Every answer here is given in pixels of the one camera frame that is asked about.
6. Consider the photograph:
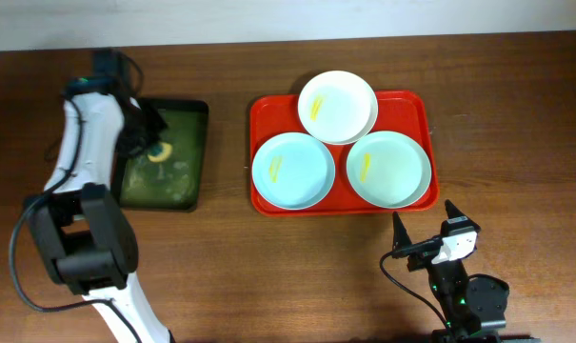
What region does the red plastic tray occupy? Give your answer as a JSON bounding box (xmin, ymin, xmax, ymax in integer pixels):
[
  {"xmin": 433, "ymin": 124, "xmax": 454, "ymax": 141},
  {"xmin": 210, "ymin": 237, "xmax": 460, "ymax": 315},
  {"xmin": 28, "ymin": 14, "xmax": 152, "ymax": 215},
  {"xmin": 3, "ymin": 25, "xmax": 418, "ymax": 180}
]
[{"xmin": 249, "ymin": 91, "xmax": 439, "ymax": 217}]

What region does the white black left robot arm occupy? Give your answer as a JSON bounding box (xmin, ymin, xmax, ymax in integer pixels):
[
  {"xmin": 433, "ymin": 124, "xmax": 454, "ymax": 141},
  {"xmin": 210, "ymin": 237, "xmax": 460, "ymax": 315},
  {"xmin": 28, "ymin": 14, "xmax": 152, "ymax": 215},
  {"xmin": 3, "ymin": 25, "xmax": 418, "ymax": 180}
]
[{"xmin": 9, "ymin": 49, "xmax": 174, "ymax": 342}]

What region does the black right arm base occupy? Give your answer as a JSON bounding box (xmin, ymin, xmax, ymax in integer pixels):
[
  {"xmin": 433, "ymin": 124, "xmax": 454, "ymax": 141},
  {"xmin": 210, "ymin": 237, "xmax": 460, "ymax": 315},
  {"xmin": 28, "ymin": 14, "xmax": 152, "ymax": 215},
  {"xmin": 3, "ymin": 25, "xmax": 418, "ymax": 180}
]
[{"xmin": 429, "ymin": 330, "xmax": 542, "ymax": 343}]

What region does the cream white plate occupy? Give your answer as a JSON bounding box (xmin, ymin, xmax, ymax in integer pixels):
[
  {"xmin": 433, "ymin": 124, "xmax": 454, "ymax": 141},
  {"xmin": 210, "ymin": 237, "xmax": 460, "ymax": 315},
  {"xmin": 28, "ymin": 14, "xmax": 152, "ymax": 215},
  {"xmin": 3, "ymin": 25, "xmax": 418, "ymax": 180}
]
[{"xmin": 297, "ymin": 71, "xmax": 379, "ymax": 145}]

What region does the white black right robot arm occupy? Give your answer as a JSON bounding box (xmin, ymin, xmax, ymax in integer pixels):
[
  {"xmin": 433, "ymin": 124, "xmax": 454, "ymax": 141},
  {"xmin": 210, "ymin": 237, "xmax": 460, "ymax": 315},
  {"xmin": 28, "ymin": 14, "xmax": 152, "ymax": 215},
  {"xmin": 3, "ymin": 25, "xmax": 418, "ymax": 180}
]
[{"xmin": 379, "ymin": 200, "xmax": 509, "ymax": 342}]

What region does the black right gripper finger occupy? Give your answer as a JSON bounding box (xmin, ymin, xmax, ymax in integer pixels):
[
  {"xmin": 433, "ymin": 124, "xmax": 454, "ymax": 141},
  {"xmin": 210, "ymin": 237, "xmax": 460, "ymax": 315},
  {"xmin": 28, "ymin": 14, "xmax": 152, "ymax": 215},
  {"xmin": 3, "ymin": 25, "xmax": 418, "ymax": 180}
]
[
  {"xmin": 445, "ymin": 199, "xmax": 465, "ymax": 220},
  {"xmin": 392, "ymin": 212, "xmax": 412, "ymax": 251}
]

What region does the black soapy water tray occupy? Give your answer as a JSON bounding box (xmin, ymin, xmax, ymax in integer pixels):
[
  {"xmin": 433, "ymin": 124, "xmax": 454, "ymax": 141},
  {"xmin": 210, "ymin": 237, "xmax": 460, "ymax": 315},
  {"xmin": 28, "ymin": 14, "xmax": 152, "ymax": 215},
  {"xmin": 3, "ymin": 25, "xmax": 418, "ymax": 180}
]
[{"xmin": 110, "ymin": 98, "xmax": 209, "ymax": 212}]

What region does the yellow green scrub sponge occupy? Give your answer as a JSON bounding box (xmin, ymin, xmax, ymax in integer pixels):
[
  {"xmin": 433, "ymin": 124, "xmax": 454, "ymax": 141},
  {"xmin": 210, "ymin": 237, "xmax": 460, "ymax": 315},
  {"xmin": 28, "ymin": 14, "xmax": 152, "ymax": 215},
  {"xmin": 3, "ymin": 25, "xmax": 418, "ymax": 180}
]
[{"xmin": 147, "ymin": 142, "xmax": 172, "ymax": 163}]

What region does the light blue plate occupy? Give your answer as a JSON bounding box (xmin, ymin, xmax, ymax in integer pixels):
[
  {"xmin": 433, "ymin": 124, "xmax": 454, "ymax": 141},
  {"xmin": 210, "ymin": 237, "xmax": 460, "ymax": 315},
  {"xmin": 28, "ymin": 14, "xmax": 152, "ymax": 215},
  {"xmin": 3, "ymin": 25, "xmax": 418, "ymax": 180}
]
[{"xmin": 251, "ymin": 132, "xmax": 336, "ymax": 211}]

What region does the light green plate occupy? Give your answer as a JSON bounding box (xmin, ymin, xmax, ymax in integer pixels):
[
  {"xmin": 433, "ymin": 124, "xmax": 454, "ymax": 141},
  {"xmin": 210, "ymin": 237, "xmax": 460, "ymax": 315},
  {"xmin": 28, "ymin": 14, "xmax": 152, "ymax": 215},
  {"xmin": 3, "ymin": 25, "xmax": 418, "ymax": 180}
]
[{"xmin": 346, "ymin": 131, "xmax": 432, "ymax": 209}]

